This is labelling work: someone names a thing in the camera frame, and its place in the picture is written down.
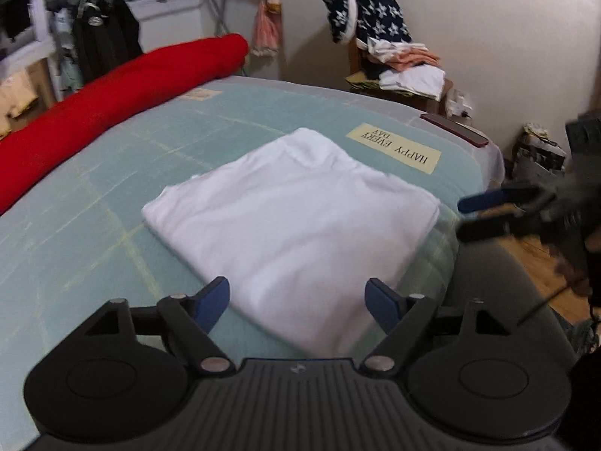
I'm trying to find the wooden chair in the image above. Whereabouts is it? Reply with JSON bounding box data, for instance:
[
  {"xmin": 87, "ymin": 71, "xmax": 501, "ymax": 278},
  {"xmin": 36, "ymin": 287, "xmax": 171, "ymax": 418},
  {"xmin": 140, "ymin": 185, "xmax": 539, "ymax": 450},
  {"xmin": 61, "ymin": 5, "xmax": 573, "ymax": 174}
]
[{"xmin": 345, "ymin": 42, "xmax": 453, "ymax": 114}]

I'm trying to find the red long bolster pillow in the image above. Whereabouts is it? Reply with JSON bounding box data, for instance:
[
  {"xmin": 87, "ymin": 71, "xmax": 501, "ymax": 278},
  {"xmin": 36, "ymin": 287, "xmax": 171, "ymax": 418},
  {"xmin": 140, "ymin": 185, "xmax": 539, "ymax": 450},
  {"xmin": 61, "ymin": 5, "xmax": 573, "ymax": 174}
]
[{"xmin": 1, "ymin": 34, "xmax": 249, "ymax": 213}]

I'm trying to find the pile of folded clothes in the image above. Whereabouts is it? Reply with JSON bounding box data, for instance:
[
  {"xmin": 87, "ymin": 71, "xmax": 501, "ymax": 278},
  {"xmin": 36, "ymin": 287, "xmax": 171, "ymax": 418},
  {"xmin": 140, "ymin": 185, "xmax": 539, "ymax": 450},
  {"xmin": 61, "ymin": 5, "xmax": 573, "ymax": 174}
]
[{"xmin": 367, "ymin": 38, "xmax": 445, "ymax": 98}]

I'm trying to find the light green bed blanket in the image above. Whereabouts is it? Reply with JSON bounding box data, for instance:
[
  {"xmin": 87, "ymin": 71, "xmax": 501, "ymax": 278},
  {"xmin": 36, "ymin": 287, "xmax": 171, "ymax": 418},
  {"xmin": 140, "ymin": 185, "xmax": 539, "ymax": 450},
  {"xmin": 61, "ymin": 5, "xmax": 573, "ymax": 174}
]
[{"xmin": 1, "ymin": 76, "xmax": 504, "ymax": 450}]

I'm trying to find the white t-shirt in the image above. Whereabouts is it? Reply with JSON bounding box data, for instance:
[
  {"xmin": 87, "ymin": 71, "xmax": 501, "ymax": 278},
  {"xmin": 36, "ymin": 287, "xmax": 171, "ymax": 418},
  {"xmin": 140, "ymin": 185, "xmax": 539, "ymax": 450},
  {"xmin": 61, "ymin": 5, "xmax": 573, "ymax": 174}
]
[{"xmin": 142, "ymin": 128, "xmax": 440, "ymax": 357}]

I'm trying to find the black cable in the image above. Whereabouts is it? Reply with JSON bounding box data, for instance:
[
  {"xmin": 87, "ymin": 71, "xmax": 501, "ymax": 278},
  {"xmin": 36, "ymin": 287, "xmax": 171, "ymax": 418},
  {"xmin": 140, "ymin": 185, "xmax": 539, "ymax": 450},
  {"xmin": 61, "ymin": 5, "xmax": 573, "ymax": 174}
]
[{"xmin": 515, "ymin": 285, "xmax": 601, "ymax": 327}]

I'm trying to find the dark star-pattern garment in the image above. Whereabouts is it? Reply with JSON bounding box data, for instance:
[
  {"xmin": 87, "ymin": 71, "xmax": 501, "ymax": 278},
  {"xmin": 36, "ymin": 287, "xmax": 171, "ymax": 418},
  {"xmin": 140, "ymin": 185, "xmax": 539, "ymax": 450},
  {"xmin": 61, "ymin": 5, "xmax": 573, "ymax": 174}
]
[{"xmin": 322, "ymin": 0, "xmax": 412, "ymax": 49}]

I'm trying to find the pink floral curtain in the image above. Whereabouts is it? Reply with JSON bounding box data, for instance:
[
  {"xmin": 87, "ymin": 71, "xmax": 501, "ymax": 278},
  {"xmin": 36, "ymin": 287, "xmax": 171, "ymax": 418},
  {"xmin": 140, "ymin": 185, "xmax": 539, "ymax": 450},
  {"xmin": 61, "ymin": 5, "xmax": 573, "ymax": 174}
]
[{"xmin": 252, "ymin": 0, "xmax": 282, "ymax": 58}]

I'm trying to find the dark red phone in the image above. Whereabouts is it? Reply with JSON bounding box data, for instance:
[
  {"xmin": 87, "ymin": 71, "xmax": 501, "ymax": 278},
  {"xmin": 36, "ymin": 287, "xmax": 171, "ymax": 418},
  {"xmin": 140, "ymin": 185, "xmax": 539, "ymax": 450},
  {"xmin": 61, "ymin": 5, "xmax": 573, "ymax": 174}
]
[{"xmin": 421, "ymin": 113, "xmax": 489, "ymax": 148}]

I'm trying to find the black hanging garment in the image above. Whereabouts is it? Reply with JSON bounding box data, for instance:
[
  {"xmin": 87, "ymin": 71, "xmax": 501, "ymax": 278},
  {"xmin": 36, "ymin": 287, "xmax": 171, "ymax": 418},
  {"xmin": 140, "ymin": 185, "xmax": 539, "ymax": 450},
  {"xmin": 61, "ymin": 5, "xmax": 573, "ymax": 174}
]
[{"xmin": 71, "ymin": 0, "xmax": 143, "ymax": 85}]

